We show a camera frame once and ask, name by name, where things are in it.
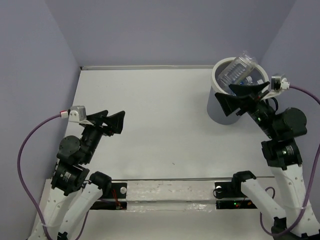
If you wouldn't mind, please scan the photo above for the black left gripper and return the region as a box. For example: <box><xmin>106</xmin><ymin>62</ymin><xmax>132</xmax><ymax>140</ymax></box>
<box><xmin>81</xmin><ymin>109</ymin><xmax>126</xmax><ymax>162</ymax></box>

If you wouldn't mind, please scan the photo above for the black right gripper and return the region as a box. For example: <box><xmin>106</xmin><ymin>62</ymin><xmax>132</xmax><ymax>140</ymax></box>
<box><xmin>215</xmin><ymin>80</ymin><xmax>279</xmax><ymax>139</ymax></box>

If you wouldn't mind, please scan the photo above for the clear crushed bottle white cap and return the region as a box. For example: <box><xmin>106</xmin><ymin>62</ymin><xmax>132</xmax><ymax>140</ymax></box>
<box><xmin>243</xmin><ymin>76</ymin><xmax>264</xmax><ymax>86</ymax></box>

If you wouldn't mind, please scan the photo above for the large clear yellow label bottle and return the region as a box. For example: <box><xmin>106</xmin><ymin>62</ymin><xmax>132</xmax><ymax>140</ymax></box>
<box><xmin>217</xmin><ymin>51</ymin><xmax>258</xmax><ymax>88</ymax></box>

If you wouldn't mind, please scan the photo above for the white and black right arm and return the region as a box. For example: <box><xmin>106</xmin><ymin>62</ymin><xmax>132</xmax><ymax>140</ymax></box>
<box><xmin>213</xmin><ymin>79</ymin><xmax>320</xmax><ymax>240</ymax></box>

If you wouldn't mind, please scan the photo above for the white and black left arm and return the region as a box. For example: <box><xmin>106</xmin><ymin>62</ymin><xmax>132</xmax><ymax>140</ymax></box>
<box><xmin>29</xmin><ymin>106</ymin><xmax>126</xmax><ymax>240</ymax></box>

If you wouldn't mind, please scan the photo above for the grey bin white rim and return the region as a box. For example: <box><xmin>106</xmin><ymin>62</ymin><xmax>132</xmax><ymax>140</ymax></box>
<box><xmin>206</xmin><ymin>56</ymin><xmax>270</xmax><ymax>126</ymax></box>

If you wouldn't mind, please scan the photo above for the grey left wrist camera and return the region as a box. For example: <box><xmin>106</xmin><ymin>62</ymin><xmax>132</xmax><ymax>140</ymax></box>
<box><xmin>59</xmin><ymin>105</ymin><xmax>93</xmax><ymax>125</ymax></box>

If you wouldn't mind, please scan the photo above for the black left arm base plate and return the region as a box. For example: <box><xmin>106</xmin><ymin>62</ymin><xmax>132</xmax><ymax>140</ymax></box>
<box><xmin>90</xmin><ymin>182</ymin><xmax>128</xmax><ymax>211</ymax></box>

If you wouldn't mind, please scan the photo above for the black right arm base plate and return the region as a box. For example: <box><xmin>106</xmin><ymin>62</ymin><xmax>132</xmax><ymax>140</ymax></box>
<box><xmin>212</xmin><ymin>181</ymin><xmax>257</xmax><ymax>210</ymax></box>

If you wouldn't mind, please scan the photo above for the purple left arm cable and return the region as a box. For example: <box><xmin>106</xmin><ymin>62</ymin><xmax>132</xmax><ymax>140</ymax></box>
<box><xmin>16</xmin><ymin>113</ymin><xmax>90</xmax><ymax>240</ymax></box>

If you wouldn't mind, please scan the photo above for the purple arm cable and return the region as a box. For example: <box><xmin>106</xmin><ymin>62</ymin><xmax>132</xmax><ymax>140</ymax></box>
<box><xmin>16</xmin><ymin>113</ymin><xmax>90</xmax><ymax>240</ymax></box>
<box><xmin>259</xmin><ymin>84</ymin><xmax>320</xmax><ymax>237</ymax></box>

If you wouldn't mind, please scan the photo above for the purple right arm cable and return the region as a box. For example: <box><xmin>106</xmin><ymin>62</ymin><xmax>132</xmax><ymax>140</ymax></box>
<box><xmin>259</xmin><ymin>84</ymin><xmax>320</xmax><ymax>237</ymax></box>

